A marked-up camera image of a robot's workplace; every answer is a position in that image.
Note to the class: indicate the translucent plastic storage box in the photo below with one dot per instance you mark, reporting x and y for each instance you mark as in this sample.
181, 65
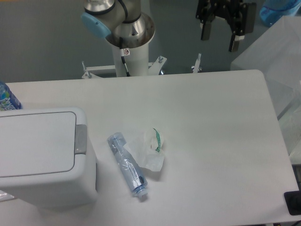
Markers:
277, 54

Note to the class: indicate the crushed clear plastic bottle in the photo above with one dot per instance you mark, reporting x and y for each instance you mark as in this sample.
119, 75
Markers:
130, 170

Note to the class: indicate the white trash can body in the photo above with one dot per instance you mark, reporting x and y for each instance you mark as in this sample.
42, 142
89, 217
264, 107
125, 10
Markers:
74, 187

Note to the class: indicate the grey lid push button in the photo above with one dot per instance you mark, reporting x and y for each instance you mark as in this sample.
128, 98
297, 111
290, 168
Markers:
80, 139

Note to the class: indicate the blue water jug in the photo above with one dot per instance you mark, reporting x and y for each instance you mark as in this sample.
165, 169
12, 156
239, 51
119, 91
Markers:
273, 10

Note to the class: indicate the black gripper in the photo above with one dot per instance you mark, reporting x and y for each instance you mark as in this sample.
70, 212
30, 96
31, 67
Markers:
239, 15

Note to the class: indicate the blue labelled water bottle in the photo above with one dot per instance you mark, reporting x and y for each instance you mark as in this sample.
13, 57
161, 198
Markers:
8, 100

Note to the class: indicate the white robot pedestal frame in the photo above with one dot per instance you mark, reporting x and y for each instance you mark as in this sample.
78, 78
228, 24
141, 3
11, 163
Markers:
128, 62

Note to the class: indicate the black device at table edge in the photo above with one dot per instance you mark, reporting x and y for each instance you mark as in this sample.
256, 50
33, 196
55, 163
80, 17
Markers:
293, 202

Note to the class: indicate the crumpled clear plastic wrapper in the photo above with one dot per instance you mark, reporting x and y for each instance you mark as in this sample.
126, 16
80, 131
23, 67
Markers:
146, 149

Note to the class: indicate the silver robot arm blue cap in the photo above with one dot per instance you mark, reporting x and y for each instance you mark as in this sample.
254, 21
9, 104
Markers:
124, 25

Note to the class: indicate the white trash can lid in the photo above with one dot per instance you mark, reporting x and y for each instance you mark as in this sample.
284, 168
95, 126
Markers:
34, 144

